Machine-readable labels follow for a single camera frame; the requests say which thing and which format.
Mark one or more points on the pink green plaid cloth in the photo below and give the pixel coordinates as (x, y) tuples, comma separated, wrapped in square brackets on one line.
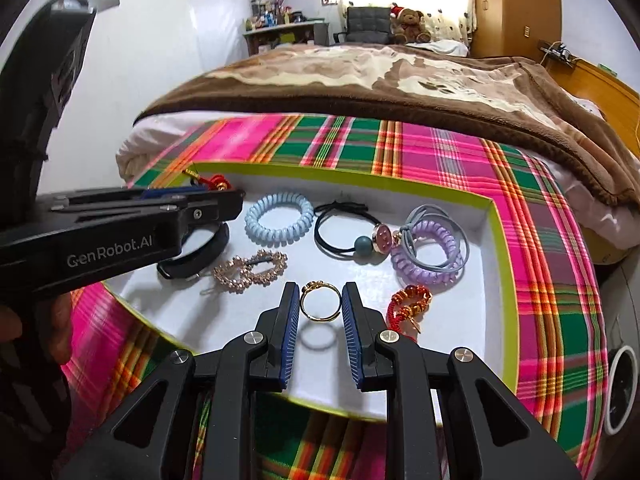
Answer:
[(550, 260)]

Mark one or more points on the brown paw print blanket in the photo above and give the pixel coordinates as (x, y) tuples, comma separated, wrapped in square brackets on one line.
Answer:
[(350, 95)]

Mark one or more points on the wooden headboard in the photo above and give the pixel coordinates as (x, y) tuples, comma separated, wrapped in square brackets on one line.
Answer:
[(600, 95)]

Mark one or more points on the wooden wardrobe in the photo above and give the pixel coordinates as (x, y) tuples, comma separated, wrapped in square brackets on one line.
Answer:
[(515, 5)]

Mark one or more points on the white tray with green rim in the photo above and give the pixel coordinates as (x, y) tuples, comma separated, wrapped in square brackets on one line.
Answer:
[(350, 272)]

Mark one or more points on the brown teddy bear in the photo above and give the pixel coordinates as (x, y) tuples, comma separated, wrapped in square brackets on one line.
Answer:
[(410, 25)]

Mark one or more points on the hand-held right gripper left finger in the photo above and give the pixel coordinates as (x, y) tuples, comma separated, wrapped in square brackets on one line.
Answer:
[(290, 340)]

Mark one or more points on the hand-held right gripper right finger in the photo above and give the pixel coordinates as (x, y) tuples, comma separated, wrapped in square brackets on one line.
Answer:
[(350, 340)]

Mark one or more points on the person's left hand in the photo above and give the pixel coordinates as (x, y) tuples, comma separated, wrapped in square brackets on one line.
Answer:
[(30, 330)]

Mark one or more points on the power strip with chargers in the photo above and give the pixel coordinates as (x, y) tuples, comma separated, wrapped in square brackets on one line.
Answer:
[(557, 51)]

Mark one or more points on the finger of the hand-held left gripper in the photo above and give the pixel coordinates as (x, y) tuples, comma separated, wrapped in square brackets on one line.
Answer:
[(170, 192), (215, 207)]

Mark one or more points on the group of bottles on desk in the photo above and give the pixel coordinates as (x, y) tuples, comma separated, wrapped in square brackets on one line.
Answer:
[(270, 17)]

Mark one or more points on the dark grey chair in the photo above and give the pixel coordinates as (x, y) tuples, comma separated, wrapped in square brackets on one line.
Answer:
[(367, 22)]

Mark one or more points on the white round object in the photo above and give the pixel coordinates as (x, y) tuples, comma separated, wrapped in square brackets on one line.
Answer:
[(611, 400)]

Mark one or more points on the white pillow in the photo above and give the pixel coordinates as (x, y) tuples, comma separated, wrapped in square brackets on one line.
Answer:
[(445, 47)]

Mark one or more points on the black watch band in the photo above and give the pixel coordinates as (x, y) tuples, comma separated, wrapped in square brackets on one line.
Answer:
[(200, 260)]

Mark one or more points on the rose gold rhinestone hair clip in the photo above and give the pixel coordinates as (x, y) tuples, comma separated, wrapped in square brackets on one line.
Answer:
[(227, 272)]

